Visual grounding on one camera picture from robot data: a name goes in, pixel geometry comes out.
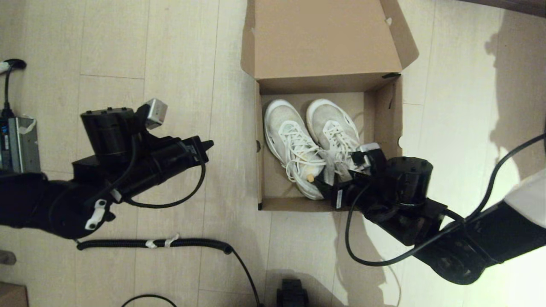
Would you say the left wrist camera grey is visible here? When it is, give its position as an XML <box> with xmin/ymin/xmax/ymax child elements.
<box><xmin>136</xmin><ymin>98</ymin><xmax>168</xmax><ymax>130</ymax></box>

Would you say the black cable with spiral wrap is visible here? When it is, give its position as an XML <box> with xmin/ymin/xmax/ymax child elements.
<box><xmin>76</xmin><ymin>234</ymin><xmax>265</xmax><ymax>307</ymax></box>

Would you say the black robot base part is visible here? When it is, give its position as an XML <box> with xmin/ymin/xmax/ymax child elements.
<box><xmin>276</xmin><ymin>279</ymin><xmax>309</xmax><ymax>307</ymax></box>

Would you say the grey power adapter box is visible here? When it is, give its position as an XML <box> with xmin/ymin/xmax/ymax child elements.
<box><xmin>0</xmin><ymin>116</ymin><xmax>41</xmax><ymax>173</ymax></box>

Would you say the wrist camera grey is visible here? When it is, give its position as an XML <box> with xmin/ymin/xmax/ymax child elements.
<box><xmin>350</xmin><ymin>142</ymin><xmax>387</xmax><ymax>172</ymax></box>
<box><xmin>136</xmin><ymin>98</ymin><xmax>168</xmax><ymax>130</ymax></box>

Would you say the black cable loop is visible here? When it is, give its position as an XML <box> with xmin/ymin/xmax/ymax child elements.
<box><xmin>122</xmin><ymin>294</ymin><xmax>178</xmax><ymax>307</ymax></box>

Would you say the brown cardboard shoe box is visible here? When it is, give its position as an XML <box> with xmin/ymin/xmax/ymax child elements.
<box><xmin>240</xmin><ymin>0</ymin><xmax>419</xmax><ymax>212</ymax></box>

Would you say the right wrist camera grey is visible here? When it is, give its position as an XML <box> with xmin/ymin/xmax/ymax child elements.
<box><xmin>350</xmin><ymin>142</ymin><xmax>387</xmax><ymax>172</ymax></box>

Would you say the white sneaker yellow insole logo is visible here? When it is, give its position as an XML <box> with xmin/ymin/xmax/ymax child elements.
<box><xmin>263</xmin><ymin>99</ymin><xmax>330</xmax><ymax>201</ymax></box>

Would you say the small brown cardboard carton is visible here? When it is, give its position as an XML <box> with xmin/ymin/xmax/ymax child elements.
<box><xmin>0</xmin><ymin>282</ymin><xmax>29</xmax><ymax>307</ymax></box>

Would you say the white mesh sneaker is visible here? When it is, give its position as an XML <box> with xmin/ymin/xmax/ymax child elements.
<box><xmin>306</xmin><ymin>98</ymin><xmax>368</xmax><ymax>180</ymax></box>

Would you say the black plug cable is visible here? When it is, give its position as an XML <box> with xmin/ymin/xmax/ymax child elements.
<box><xmin>2</xmin><ymin>59</ymin><xmax>27</xmax><ymax>119</ymax></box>

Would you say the white cable clip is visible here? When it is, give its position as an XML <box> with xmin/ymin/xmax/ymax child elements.
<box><xmin>84</xmin><ymin>199</ymin><xmax>107</xmax><ymax>231</ymax></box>

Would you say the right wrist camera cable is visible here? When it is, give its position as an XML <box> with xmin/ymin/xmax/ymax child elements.
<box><xmin>345</xmin><ymin>133</ymin><xmax>546</xmax><ymax>267</ymax></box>

